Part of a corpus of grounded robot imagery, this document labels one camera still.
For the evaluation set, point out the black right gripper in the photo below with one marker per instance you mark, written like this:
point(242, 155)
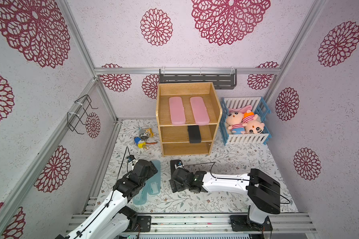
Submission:
point(176, 178)

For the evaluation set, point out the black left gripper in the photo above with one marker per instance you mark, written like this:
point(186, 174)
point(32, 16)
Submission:
point(153, 170)

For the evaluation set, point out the teal pencil case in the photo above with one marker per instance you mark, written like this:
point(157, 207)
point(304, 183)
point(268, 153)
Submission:
point(154, 183)
point(141, 197)

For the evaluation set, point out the pink pencil case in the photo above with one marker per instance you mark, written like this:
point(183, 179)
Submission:
point(177, 114)
point(199, 110)

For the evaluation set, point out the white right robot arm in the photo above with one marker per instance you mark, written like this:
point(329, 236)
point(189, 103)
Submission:
point(263, 191)

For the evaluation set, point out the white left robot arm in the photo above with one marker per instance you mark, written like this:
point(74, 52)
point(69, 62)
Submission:
point(104, 215)

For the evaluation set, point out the wooden three-tier shelf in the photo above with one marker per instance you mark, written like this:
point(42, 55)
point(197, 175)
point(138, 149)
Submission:
point(174, 139)

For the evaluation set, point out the pink plush pig toy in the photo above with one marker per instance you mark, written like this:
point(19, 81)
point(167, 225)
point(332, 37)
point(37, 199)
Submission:
point(234, 120)

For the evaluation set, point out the orange striped plush toy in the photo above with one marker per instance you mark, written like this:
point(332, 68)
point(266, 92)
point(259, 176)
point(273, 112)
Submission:
point(251, 123)

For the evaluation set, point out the blue white toy crate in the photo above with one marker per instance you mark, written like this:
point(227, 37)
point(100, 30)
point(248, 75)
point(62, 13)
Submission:
point(259, 107)

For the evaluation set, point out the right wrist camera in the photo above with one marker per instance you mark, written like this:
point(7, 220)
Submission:
point(179, 164)

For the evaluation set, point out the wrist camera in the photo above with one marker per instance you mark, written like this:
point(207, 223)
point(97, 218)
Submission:
point(179, 164)
point(131, 159)

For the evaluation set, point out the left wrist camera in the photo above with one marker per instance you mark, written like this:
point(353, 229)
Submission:
point(131, 159)

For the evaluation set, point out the blue yellow keychain toy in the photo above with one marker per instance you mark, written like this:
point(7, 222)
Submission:
point(140, 143)

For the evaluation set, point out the grey plush keychain toy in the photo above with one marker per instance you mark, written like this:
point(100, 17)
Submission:
point(145, 133)

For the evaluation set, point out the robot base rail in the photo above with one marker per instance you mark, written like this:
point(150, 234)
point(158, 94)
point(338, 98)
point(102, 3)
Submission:
point(213, 223)

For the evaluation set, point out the grey wall-mounted rack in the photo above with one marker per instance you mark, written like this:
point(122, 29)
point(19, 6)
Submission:
point(220, 81)

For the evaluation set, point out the aluminium frame rails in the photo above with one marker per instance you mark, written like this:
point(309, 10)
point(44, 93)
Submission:
point(21, 189)

